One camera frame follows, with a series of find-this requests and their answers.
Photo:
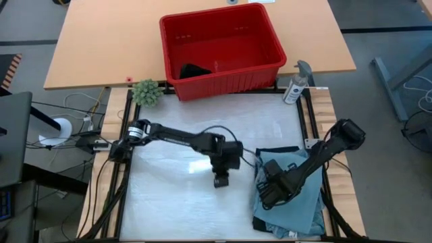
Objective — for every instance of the red plastic laundry bin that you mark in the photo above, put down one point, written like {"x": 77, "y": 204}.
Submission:
{"x": 222, "y": 40}

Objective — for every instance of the dark navy garment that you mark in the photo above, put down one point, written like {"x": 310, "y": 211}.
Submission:
{"x": 270, "y": 149}

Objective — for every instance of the blue white-striped button shirt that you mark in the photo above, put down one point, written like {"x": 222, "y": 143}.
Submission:
{"x": 317, "y": 226}

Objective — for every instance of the large tan wooden table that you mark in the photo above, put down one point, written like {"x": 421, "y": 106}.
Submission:
{"x": 101, "y": 40}

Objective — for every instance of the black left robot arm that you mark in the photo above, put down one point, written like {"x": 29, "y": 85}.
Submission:
{"x": 175, "y": 136}

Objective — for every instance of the hazard-striped floor mat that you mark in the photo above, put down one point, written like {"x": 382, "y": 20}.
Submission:
{"x": 10, "y": 71}

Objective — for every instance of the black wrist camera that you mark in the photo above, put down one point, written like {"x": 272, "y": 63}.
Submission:
{"x": 221, "y": 180}
{"x": 272, "y": 168}

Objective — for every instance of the small green succulent plant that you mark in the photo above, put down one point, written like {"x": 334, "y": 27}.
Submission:
{"x": 146, "y": 92}

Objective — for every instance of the white round disc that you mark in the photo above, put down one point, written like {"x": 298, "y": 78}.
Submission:
{"x": 62, "y": 130}

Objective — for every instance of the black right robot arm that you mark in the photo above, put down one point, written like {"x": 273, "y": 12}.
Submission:
{"x": 334, "y": 145}

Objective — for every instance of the small grey round object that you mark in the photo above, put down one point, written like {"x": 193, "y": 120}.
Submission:
{"x": 232, "y": 1}

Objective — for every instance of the white paper sheet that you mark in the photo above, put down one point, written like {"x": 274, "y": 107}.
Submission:
{"x": 261, "y": 1}

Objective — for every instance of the light blue jeans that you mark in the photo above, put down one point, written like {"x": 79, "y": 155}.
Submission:
{"x": 300, "y": 209}

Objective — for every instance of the grey metal table leg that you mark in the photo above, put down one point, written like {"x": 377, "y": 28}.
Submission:
{"x": 388, "y": 84}

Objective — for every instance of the small pink object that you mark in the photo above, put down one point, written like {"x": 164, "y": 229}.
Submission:
{"x": 129, "y": 79}

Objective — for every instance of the black keyboard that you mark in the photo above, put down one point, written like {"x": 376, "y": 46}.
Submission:
{"x": 5, "y": 202}

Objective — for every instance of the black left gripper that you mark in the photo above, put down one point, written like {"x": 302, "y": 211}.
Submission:
{"x": 227, "y": 157}

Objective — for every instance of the black boxer briefs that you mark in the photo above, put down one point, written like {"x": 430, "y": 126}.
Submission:
{"x": 194, "y": 71}

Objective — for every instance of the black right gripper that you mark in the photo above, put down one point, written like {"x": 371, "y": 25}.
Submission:
{"x": 278, "y": 190}

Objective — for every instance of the clear spray bottle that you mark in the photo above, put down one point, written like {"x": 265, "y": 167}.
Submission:
{"x": 295, "y": 89}

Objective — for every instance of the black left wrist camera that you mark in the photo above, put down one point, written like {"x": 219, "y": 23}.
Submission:
{"x": 221, "y": 180}

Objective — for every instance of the light wooden side board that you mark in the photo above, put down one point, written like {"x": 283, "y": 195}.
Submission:
{"x": 324, "y": 108}
{"x": 116, "y": 101}

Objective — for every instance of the black desk support bar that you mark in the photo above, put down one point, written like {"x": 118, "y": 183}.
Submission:
{"x": 45, "y": 118}

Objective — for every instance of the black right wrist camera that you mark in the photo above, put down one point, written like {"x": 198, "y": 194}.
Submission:
{"x": 272, "y": 168}

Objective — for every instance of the grey laptop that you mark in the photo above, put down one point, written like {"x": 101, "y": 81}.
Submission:
{"x": 13, "y": 135}

